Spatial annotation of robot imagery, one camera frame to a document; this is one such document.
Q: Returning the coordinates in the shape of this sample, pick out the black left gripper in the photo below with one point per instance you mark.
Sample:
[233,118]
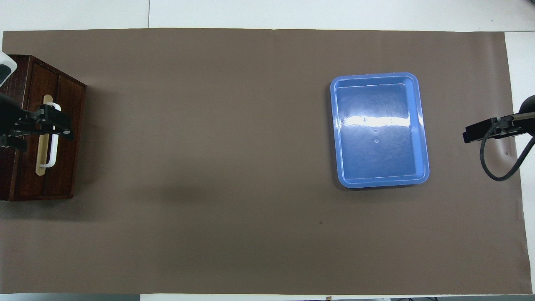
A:
[8,117]

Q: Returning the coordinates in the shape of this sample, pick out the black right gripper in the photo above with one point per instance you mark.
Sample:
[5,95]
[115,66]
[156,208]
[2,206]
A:
[528,117]

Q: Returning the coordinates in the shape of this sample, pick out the dark wooden drawer cabinet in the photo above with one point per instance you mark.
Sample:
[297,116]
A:
[71,167]

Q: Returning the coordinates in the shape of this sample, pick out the blue plastic tray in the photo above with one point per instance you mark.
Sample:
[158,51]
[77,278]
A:
[376,159]

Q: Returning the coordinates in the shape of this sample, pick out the brown table mat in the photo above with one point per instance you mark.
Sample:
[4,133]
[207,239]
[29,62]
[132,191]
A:
[209,167]

